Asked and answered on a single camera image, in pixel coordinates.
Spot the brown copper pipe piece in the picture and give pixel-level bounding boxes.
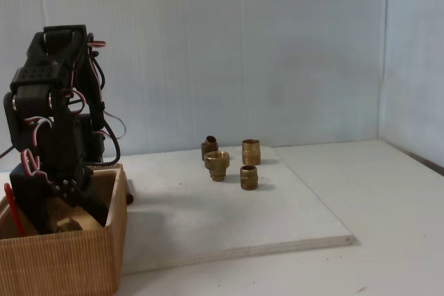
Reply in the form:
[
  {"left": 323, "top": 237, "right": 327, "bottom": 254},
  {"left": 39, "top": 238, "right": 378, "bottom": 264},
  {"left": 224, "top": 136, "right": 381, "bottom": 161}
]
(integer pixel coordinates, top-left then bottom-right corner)
[{"left": 125, "top": 178, "right": 136, "bottom": 206}]

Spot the brass ball valve red handle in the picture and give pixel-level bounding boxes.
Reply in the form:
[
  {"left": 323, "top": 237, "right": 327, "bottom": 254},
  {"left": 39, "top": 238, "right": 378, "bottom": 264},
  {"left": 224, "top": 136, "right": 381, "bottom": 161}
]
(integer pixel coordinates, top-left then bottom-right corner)
[{"left": 3, "top": 182, "right": 84, "bottom": 238}]

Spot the small brass threaded nipple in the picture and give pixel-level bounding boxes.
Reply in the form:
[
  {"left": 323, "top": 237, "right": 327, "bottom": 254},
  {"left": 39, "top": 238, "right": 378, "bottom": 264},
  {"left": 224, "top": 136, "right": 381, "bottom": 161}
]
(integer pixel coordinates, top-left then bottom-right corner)
[{"left": 239, "top": 165, "right": 258, "bottom": 191}]

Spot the brass hose barb reducer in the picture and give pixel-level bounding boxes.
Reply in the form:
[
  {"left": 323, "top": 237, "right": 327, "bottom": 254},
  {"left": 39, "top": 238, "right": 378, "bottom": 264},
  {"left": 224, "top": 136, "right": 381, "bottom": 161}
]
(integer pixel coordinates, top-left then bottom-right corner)
[{"left": 203, "top": 150, "right": 230, "bottom": 182}]

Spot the white painted plywood board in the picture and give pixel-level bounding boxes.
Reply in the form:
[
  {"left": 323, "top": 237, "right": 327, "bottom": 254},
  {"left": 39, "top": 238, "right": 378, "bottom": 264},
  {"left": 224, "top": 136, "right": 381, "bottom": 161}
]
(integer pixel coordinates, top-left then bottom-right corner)
[{"left": 121, "top": 145, "right": 358, "bottom": 275}]

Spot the large brass threaded nipple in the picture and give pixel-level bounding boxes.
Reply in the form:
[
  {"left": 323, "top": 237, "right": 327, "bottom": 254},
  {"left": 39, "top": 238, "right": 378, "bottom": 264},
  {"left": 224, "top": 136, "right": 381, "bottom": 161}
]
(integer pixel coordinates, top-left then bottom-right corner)
[{"left": 241, "top": 139, "right": 261, "bottom": 166}]

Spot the dark copper pipe coupling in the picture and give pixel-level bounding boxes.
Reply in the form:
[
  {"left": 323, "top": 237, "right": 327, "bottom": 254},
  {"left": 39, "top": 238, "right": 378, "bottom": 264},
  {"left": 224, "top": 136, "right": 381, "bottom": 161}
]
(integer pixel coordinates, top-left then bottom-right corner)
[{"left": 200, "top": 135, "right": 219, "bottom": 162}]

